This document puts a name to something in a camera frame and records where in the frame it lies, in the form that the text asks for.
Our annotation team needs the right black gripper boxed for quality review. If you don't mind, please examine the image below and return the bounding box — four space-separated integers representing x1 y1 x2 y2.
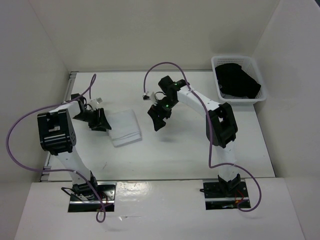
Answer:
148 96 178 131

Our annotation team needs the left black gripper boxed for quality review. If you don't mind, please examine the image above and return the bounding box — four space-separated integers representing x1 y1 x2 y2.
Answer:
73 107 112 132

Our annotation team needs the white skirt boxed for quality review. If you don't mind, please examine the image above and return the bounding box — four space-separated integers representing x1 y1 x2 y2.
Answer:
106 109 142 148

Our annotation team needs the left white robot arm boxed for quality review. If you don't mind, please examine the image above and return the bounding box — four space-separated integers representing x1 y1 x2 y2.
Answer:
37 93 112 200

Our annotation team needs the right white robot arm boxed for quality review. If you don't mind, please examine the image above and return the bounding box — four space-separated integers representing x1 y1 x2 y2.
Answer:
143 76 241 197

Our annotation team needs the black skirt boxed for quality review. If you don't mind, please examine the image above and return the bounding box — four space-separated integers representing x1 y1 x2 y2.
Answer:
215 63 262 99

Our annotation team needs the white plastic basket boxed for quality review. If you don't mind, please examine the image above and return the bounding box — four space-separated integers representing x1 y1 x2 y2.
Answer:
211 55 268 106

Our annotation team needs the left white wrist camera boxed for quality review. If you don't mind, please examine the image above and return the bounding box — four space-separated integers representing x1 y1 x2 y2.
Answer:
88 97 103 110

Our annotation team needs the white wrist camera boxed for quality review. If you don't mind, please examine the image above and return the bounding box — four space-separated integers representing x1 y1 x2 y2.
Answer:
88 97 103 110
142 92 157 102

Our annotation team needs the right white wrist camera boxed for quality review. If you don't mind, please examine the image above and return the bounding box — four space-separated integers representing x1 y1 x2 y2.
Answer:
142 92 157 102

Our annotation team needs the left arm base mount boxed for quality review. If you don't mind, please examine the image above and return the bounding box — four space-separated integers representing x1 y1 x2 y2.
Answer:
61 181 116 213

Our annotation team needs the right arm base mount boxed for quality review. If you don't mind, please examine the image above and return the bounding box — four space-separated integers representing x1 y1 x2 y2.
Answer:
199 173 251 210

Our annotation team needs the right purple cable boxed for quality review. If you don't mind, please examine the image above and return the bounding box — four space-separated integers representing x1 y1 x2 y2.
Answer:
143 61 263 212

